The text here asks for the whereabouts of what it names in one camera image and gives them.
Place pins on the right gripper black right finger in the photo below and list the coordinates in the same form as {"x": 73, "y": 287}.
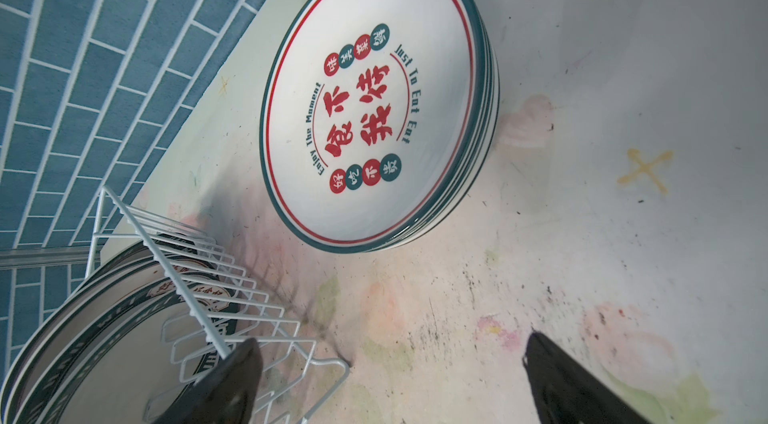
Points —
{"x": 564, "y": 391}

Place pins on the white wire dish rack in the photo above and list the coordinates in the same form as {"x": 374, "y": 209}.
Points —
{"x": 231, "y": 307}

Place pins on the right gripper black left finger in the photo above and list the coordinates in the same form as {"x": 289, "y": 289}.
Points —
{"x": 225, "y": 395}

